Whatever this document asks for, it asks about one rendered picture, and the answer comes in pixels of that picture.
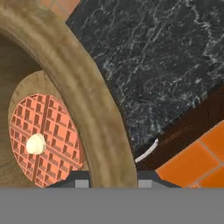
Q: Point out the brown wooden bowl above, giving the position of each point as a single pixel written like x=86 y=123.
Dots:
x=87 y=99

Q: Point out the round orange waffle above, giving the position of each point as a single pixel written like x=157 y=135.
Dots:
x=55 y=131

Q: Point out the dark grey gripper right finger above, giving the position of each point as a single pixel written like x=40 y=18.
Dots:
x=151 y=179

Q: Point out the pale butter pat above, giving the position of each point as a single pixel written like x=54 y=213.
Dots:
x=36 y=144

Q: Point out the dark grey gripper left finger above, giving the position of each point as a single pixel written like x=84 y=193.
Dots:
x=76 y=180

